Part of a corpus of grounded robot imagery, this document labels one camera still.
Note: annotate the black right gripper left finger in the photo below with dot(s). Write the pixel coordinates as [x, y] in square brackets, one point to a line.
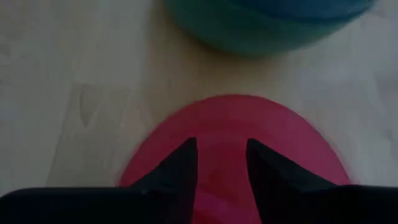
[174, 193]

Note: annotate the large blue bowl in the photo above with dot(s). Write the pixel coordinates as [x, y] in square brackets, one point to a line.
[264, 28]

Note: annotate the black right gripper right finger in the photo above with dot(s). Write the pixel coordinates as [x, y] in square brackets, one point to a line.
[280, 189]

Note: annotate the small red bowl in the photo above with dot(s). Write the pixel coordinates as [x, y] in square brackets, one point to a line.
[222, 124]

